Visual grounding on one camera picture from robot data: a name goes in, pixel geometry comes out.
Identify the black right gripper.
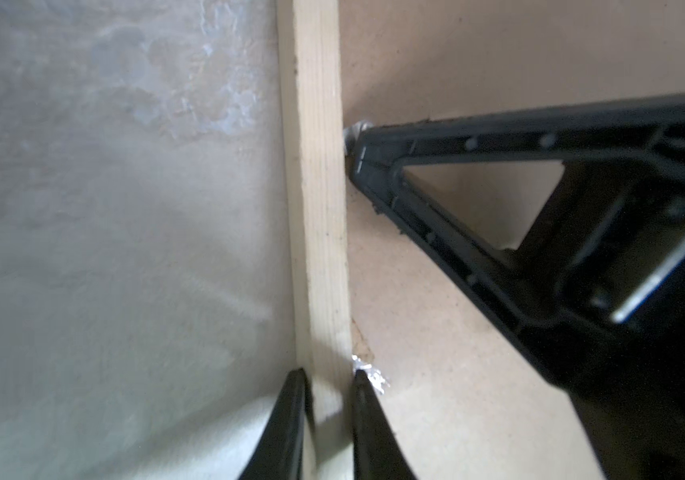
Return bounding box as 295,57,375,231
518,108,685,479

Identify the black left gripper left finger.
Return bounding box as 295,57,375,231
240,368,308,480

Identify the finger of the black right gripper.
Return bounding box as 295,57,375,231
349,94,685,193
349,161,569,389

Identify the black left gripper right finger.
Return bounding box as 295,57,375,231
352,370,416,480

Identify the brown hardboard backing panel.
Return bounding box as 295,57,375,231
340,1,685,479

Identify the light wooden picture frame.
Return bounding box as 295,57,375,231
276,1,354,479

